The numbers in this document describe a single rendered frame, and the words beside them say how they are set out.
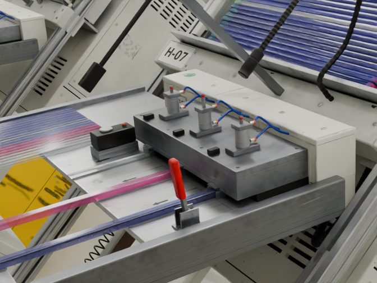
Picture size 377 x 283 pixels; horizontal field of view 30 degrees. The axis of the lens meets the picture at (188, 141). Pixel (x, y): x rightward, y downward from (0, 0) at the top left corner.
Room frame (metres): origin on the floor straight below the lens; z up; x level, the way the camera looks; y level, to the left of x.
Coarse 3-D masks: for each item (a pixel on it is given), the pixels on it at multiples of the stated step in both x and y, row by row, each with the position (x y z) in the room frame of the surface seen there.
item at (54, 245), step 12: (204, 192) 1.08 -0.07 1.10; (168, 204) 1.05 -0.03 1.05; (180, 204) 1.06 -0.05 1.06; (132, 216) 1.03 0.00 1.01; (144, 216) 1.03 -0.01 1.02; (156, 216) 1.04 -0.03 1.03; (96, 228) 1.01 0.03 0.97; (108, 228) 1.01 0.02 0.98; (120, 228) 1.02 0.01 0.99; (60, 240) 0.99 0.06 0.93; (72, 240) 0.99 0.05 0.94; (84, 240) 1.00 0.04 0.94; (24, 252) 0.97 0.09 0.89; (36, 252) 0.97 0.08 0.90; (48, 252) 0.98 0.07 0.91; (0, 264) 0.95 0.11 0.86; (12, 264) 0.96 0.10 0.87
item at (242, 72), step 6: (252, 54) 1.00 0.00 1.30; (258, 54) 1.00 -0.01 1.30; (246, 60) 1.01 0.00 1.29; (252, 60) 1.00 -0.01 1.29; (258, 60) 1.00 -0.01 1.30; (246, 66) 1.00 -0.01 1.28; (252, 66) 1.00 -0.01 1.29; (240, 72) 1.00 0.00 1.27; (246, 72) 1.00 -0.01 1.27; (246, 78) 1.01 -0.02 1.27
